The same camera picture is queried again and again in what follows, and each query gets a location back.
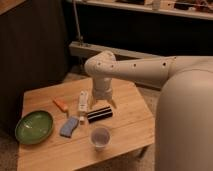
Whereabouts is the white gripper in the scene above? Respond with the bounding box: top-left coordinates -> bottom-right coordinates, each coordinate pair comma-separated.
89,78 -> 117,109

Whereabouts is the green bowl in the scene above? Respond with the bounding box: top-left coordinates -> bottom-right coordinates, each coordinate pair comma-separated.
15,110 -> 54,145

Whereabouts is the metal pole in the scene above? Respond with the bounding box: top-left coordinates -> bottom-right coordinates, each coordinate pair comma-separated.
72,0 -> 83,46

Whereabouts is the orange marker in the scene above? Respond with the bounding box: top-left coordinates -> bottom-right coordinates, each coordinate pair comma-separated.
53,99 -> 68,112

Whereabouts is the white shelf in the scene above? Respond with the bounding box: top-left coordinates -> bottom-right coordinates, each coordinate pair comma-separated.
75,0 -> 213,21

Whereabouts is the white ceramic cup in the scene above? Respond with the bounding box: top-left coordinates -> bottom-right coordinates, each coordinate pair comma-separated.
90,126 -> 111,150

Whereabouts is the black striped box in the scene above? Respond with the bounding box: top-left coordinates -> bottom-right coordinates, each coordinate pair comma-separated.
87,106 -> 113,123

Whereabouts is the small wooden table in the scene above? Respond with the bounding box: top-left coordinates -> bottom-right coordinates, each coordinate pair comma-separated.
17,78 -> 154,171

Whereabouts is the dark cabinet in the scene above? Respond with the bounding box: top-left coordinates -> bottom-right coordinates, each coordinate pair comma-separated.
0,0 -> 68,133

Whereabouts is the white remote control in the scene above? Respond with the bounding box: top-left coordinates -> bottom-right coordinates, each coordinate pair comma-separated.
78,91 -> 89,112

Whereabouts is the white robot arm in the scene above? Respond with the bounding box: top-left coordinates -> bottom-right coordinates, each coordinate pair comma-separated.
85,51 -> 213,171

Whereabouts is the blue sponge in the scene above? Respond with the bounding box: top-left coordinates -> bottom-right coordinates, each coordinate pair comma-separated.
60,117 -> 79,138

